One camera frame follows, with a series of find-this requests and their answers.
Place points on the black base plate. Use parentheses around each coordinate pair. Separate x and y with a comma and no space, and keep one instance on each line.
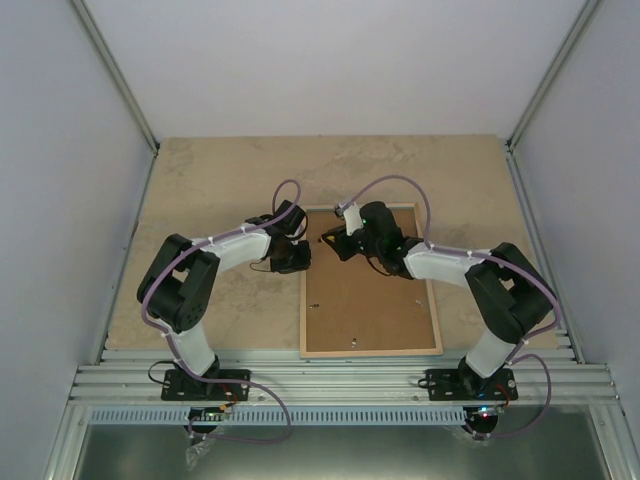
(179,386)
(454,385)

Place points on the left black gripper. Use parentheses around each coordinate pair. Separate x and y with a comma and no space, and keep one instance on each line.
(303,263)

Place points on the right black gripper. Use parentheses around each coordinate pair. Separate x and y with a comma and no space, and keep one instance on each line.
(341,247)

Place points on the aluminium rail base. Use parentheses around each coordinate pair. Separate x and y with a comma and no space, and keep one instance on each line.
(120,377)

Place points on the aluminium corner post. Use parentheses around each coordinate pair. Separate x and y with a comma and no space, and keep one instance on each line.
(571,40)
(107,58)

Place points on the teal wooden picture frame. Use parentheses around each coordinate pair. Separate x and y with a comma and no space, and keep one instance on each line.
(348,309)

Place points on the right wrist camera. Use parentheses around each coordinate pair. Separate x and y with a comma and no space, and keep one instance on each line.
(349,212)

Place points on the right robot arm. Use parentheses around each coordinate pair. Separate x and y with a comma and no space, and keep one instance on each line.
(511,296)

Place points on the right aluminium corner post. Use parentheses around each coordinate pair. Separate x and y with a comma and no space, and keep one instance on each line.
(571,40)

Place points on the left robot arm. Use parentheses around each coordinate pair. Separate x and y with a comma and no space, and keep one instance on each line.
(176,289)

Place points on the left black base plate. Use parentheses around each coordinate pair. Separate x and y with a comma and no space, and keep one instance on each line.
(179,386)

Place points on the slotted grey cable duct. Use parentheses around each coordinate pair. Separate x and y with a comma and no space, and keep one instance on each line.
(275,416)

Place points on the left aluminium corner post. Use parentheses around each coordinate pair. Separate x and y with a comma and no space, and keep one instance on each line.
(107,58)

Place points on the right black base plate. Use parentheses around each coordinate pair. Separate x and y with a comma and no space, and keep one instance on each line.
(454,385)

